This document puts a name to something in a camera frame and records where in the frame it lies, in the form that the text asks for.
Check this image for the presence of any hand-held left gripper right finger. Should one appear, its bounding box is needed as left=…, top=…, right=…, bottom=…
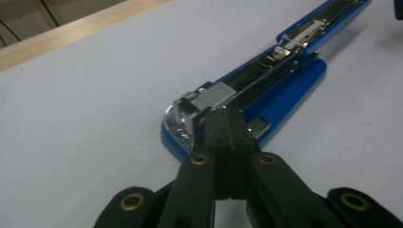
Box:
left=227, top=108, right=346, bottom=228

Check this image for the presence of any blue stapler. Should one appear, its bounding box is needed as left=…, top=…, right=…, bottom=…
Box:
left=160, top=0, right=374, bottom=163

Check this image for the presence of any white table sheet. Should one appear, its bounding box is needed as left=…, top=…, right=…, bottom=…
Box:
left=0, top=0, right=403, bottom=228

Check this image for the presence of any silver staple strip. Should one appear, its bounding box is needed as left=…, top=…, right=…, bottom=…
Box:
left=190, top=81, right=238, bottom=112

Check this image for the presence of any wooden table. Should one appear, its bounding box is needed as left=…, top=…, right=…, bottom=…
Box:
left=0, top=0, right=173, bottom=74

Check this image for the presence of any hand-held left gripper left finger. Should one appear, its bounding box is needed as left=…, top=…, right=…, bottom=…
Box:
left=157, top=107, right=230, bottom=228

